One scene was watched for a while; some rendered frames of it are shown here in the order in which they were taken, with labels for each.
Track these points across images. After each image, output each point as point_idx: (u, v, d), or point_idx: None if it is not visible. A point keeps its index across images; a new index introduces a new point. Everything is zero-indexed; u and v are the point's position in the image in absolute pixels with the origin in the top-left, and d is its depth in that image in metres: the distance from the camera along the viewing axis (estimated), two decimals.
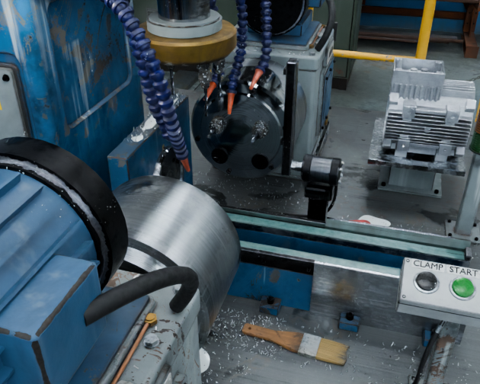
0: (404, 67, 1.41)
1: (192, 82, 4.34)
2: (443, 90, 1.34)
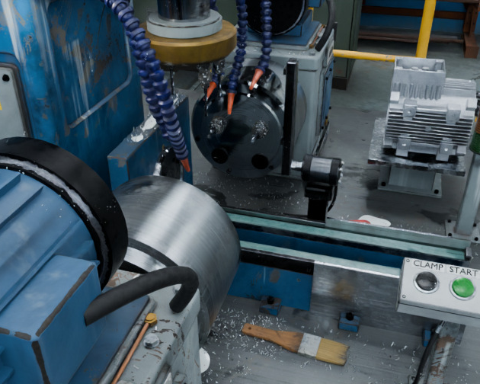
0: (405, 66, 1.41)
1: (192, 82, 4.34)
2: (443, 88, 1.33)
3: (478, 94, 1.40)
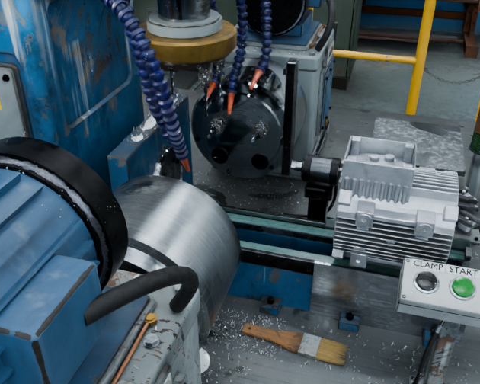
0: (364, 149, 1.03)
1: (192, 82, 4.34)
2: (413, 188, 0.95)
3: (462, 192, 1.02)
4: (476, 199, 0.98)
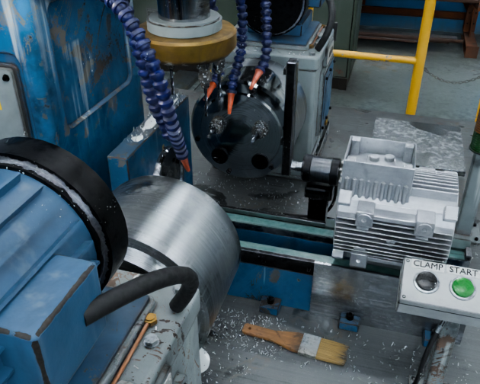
0: (364, 149, 1.03)
1: (192, 82, 4.34)
2: (413, 188, 0.95)
3: None
4: None
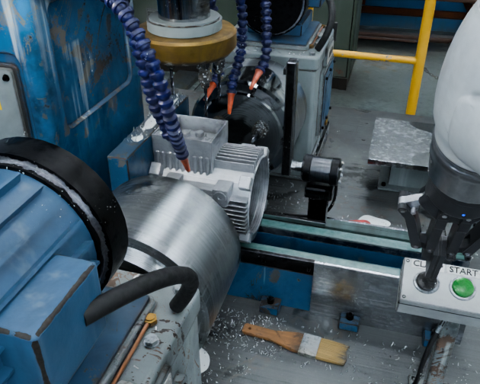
0: (184, 126, 1.12)
1: (192, 82, 4.34)
2: (216, 160, 1.04)
3: None
4: None
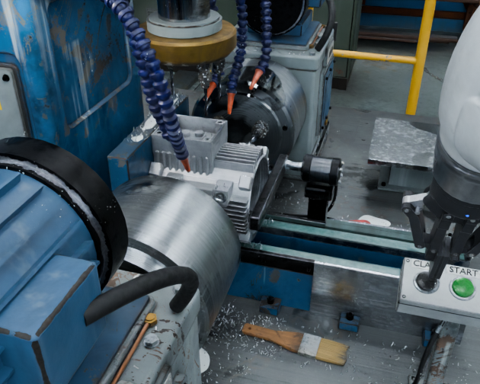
0: (184, 126, 1.12)
1: (192, 82, 4.34)
2: (215, 160, 1.04)
3: None
4: None
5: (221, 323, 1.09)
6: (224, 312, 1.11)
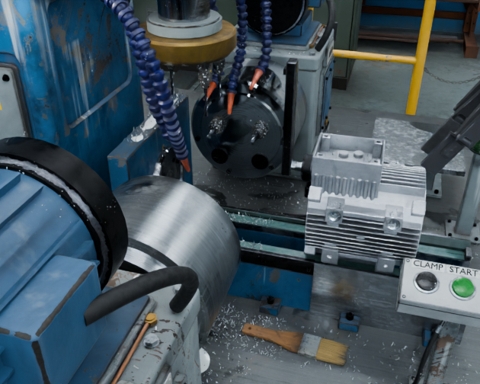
0: (334, 146, 1.04)
1: (192, 82, 4.34)
2: (381, 184, 0.96)
3: None
4: None
5: (221, 323, 1.09)
6: (224, 312, 1.11)
